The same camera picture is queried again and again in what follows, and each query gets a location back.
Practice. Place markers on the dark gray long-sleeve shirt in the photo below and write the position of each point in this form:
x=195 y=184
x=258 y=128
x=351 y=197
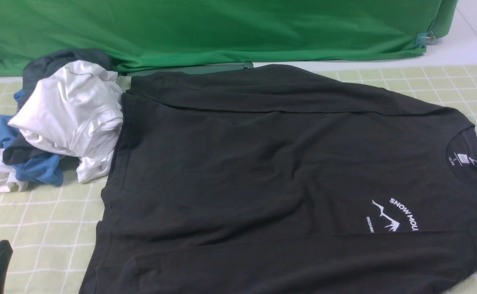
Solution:
x=276 y=180

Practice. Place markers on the light green checkered table mat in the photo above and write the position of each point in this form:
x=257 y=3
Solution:
x=52 y=229

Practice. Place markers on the blue crumpled garment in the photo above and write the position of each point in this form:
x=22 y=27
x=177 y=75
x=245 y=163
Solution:
x=38 y=170

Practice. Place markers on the white crumpled shirt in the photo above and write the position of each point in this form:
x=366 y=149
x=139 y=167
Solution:
x=77 y=113

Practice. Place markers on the green backdrop cloth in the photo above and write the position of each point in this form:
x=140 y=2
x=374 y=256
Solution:
x=146 y=34

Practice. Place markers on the dark green metal bar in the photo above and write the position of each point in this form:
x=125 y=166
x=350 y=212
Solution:
x=199 y=69

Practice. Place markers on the teal binder clip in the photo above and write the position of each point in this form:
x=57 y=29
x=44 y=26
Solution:
x=425 y=39

